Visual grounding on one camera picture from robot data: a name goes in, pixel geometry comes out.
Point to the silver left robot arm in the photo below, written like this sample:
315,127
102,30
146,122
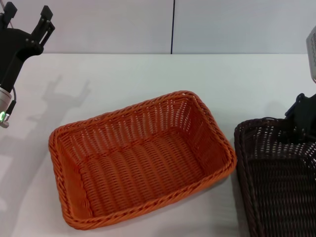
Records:
4,103

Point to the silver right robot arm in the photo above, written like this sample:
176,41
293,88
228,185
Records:
312,54

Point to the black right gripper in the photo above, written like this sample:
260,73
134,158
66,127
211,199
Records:
304,111

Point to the orange woven basket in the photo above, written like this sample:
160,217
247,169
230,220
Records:
148,158

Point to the dark brown woven basket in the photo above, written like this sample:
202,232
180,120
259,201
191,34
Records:
279,177

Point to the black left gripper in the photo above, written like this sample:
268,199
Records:
12,49

